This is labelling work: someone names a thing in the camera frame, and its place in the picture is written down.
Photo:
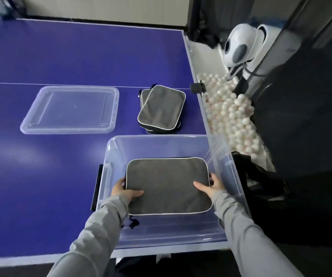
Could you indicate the person's left hand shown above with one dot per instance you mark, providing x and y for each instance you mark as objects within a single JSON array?
[{"x": 122, "y": 190}]

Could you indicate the person's right hand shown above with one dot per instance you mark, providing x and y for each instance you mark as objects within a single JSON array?
[{"x": 215, "y": 186}]

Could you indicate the clear plastic box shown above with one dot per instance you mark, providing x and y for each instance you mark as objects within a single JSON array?
[{"x": 166, "y": 144}]

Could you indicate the clear plastic lid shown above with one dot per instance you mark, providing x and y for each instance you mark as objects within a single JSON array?
[{"x": 68, "y": 109}]

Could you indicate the person's right forearm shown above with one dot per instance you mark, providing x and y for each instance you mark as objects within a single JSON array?
[{"x": 249, "y": 239}]

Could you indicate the person's left forearm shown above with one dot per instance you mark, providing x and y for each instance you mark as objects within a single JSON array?
[{"x": 96, "y": 236}]

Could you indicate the pile of white balls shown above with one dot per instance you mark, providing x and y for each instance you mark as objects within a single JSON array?
[{"x": 232, "y": 115}]

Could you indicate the black table edge clamp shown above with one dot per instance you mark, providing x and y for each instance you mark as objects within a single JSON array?
[{"x": 197, "y": 87}]

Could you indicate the white ball collection tray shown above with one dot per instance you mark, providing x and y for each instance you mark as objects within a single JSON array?
[{"x": 206, "y": 59}]

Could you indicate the white ball serving machine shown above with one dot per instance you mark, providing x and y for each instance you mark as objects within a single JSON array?
[{"x": 241, "y": 46}]

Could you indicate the black net post clamp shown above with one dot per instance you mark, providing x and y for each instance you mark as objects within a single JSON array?
[{"x": 13, "y": 7}]

